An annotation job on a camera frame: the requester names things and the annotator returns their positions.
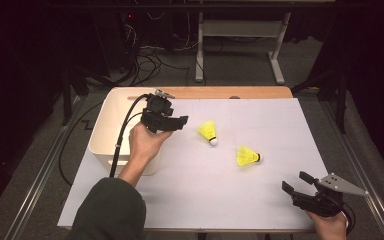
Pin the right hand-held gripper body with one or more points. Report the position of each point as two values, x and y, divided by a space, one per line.
323 203

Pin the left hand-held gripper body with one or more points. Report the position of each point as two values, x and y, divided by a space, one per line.
156 113

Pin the yellow plastic shuttlecock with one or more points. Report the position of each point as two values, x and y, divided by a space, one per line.
207 130
245 156

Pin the white plastic bin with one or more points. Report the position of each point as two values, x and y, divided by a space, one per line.
106 133

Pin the person's right hand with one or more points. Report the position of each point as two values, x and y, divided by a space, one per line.
331 230

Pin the person's left hand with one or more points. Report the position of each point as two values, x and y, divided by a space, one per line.
143 143

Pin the black metal stand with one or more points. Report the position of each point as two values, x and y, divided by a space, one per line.
341 106
66 100

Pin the dark computer case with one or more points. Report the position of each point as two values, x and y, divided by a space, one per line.
120 40

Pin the metal floor rail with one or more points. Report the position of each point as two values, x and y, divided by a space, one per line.
41 180
377 213

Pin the white metal desk frame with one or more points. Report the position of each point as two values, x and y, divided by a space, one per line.
240 28

